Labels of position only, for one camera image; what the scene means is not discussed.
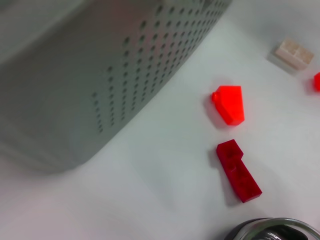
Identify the grey perforated storage bin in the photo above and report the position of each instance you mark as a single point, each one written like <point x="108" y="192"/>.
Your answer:
<point x="75" y="75"/>

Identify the bright red slope block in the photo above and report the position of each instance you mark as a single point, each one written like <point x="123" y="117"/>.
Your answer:
<point x="230" y="105"/>

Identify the white building block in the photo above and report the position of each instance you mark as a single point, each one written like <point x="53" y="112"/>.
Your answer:
<point x="293" y="53"/>

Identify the glass teacup black sleeve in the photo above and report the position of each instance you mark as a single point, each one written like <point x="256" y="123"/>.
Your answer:
<point x="250" y="230"/>

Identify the dark red long block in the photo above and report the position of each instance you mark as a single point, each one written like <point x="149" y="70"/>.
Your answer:
<point x="237" y="172"/>

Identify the small red square block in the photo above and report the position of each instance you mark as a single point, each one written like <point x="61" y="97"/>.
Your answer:
<point x="317" y="82"/>

